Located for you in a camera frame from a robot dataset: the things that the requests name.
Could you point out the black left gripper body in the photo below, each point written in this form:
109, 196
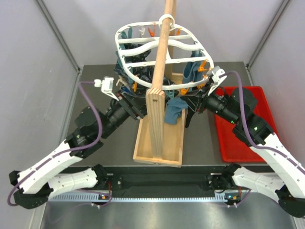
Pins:
131, 107

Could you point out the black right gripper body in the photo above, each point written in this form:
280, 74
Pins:
201, 103

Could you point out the blue ribbed sock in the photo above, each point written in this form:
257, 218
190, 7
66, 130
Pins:
193, 72

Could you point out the white round clip hanger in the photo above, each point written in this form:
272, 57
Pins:
171, 34

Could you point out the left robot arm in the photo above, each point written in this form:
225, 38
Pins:
45, 180

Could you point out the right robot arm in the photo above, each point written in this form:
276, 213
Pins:
287, 189

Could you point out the wooden hanger stand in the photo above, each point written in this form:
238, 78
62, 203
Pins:
158, 143

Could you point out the black patterned sock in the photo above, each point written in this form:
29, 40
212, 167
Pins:
133, 69

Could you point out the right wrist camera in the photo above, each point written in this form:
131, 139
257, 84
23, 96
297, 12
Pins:
216, 77

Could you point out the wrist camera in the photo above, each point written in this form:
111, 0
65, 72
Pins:
216, 77
106, 86

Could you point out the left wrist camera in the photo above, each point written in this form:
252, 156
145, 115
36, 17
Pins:
106, 86

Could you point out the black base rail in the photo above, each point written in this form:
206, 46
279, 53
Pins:
161, 181

